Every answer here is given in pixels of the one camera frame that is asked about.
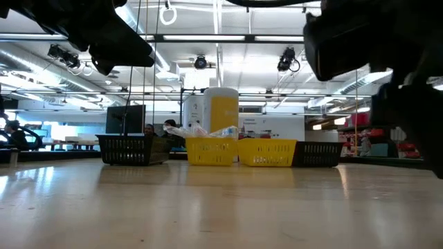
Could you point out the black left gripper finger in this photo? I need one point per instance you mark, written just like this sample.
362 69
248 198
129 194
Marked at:
124 38
135 58

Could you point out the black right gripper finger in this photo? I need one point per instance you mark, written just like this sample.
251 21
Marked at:
415 103

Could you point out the green toothbrush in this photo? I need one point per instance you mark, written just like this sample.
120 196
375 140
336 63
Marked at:
176 131

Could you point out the blue toothbrush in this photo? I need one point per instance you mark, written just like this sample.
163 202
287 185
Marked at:
226 132

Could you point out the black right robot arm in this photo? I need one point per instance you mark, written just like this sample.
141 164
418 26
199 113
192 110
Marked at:
270 2

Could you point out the shelf with red bins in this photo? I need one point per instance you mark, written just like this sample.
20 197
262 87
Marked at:
377 133

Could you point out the black monitor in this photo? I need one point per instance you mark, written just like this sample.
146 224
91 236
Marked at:
133 119

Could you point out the person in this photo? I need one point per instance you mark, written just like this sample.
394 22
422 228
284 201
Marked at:
17 136
171 126
149 130

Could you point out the white appliance box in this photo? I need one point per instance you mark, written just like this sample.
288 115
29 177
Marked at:
194 110

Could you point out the black plastic basket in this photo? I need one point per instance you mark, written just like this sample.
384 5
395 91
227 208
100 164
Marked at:
131 150
318 155

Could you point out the white yellow wipes canister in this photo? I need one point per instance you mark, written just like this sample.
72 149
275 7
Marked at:
223 110

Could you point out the yellow plastic basket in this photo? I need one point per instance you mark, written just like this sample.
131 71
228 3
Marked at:
266 154
207 152

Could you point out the white printed panel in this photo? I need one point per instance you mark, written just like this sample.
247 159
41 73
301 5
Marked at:
277 126

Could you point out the black ceiling camera cluster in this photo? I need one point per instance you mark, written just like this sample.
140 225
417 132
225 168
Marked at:
67 58

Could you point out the black overhead camera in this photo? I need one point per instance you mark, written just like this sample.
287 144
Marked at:
200 63

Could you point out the black clamp post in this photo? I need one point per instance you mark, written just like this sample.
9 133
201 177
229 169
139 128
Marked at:
123 124

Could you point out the black aluminium table frame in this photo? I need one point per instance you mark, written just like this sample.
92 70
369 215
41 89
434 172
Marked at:
52 155

